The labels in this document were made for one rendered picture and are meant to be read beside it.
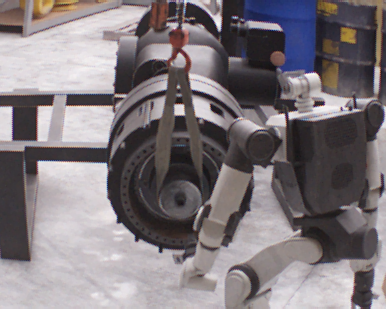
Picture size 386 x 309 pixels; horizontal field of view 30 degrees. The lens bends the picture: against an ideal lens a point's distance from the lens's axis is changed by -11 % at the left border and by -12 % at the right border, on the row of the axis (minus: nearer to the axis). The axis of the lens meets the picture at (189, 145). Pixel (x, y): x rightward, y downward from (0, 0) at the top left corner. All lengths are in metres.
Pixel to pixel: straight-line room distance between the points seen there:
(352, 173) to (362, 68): 3.53
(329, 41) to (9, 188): 2.90
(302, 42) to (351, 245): 3.29
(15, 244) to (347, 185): 2.12
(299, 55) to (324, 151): 3.31
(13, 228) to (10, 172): 0.32
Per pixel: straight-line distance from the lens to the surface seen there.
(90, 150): 3.79
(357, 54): 5.75
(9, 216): 3.89
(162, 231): 2.86
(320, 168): 2.23
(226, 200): 2.29
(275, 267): 2.57
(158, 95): 2.98
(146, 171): 2.82
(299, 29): 5.46
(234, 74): 4.12
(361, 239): 2.34
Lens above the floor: 1.92
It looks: 19 degrees down
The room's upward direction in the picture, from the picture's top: 4 degrees clockwise
